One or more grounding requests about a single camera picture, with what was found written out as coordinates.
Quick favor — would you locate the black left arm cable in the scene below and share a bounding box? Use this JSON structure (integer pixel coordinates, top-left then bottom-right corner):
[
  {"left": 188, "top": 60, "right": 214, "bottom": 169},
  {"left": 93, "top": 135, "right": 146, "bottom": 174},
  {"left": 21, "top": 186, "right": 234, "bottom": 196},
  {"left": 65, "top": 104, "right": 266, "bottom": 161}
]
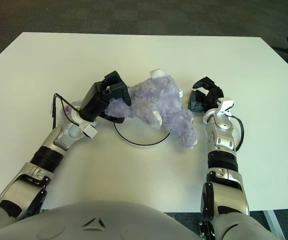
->
[{"left": 50, "top": 92, "right": 82, "bottom": 131}]

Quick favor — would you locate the white table leg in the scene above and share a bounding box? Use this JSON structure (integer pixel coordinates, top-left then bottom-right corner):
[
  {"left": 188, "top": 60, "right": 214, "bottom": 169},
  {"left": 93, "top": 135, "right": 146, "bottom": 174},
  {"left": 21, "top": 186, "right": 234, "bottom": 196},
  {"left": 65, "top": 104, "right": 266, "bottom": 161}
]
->
[{"left": 263, "top": 211, "right": 283, "bottom": 240}]

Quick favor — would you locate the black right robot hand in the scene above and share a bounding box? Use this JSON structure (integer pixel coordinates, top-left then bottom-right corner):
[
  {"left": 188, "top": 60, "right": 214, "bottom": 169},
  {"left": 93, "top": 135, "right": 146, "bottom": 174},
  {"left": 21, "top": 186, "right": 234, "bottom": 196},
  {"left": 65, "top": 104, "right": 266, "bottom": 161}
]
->
[{"left": 187, "top": 76, "right": 225, "bottom": 113}]

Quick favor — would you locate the white plate black rim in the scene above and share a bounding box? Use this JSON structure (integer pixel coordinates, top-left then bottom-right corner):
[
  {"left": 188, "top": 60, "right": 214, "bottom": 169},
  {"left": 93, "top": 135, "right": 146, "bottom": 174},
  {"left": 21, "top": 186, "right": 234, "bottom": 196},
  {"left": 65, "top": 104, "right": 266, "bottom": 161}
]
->
[{"left": 113, "top": 119, "right": 171, "bottom": 148}]

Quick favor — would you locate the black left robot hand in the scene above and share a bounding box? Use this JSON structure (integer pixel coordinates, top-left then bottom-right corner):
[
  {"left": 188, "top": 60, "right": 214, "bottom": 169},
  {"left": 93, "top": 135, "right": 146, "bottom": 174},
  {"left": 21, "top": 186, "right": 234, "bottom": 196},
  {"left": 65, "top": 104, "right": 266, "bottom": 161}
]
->
[{"left": 79, "top": 70, "right": 132, "bottom": 124}]

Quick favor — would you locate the grey robot torso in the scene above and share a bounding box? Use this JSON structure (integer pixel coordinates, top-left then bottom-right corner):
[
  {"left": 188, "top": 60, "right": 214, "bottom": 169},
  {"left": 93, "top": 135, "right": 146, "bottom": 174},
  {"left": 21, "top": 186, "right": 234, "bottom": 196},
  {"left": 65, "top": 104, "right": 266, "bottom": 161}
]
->
[{"left": 0, "top": 201, "right": 209, "bottom": 240}]

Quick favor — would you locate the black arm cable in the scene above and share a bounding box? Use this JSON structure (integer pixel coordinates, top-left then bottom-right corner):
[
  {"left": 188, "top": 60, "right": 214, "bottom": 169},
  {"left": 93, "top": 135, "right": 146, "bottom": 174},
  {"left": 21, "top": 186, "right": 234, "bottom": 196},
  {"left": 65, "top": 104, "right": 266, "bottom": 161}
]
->
[
  {"left": 230, "top": 115, "right": 244, "bottom": 152},
  {"left": 50, "top": 92, "right": 82, "bottom": 131}
]

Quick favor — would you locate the purple plush rabbit doll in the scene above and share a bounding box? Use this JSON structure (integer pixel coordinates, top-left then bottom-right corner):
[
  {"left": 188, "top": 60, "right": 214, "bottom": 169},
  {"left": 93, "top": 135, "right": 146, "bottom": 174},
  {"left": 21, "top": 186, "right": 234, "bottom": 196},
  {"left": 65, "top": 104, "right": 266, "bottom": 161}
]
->
[{"left": 60, "top": 68, "right": 198, "bottom": 151}]

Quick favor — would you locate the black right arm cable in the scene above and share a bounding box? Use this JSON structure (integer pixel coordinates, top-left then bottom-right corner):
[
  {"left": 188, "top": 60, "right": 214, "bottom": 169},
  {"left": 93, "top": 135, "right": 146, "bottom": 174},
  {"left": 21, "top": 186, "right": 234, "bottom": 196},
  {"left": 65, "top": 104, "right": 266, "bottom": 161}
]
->
[{"left": 230, "top": 115, "right": 244, "bottom": 152}]

